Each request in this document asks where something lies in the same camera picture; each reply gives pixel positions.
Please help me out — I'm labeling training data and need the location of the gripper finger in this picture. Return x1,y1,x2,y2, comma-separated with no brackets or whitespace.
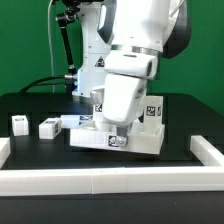
116,127,128,147

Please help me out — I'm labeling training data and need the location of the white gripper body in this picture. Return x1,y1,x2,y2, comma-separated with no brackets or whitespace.
103,74,147,127

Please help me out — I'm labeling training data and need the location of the white square table top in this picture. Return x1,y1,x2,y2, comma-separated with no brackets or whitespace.
70,121,165,155

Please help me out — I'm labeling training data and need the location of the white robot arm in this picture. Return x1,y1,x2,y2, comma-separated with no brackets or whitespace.
78,0,191,147

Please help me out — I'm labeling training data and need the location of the white right fence bar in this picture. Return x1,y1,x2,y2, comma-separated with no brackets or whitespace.
190,135,224,168

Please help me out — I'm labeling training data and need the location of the white fence bar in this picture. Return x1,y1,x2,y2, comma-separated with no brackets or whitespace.
0,166,224,196
190,135,224,168
0,138,11,169

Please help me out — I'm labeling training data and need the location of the white front fence bar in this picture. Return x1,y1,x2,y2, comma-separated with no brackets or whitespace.
0,166,224,196

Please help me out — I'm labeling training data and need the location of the white left fence bar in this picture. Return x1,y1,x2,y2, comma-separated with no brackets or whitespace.
0,138,11,169

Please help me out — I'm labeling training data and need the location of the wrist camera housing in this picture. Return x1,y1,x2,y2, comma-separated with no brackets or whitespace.
105,50,158,79

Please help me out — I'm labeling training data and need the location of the white marker base plate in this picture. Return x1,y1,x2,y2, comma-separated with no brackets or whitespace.
60,115,93,129

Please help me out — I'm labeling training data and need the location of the black cable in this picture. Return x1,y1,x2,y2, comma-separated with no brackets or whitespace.
19,75,76,94

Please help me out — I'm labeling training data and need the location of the white cable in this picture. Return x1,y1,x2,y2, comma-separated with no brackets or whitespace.
47,0,56,94

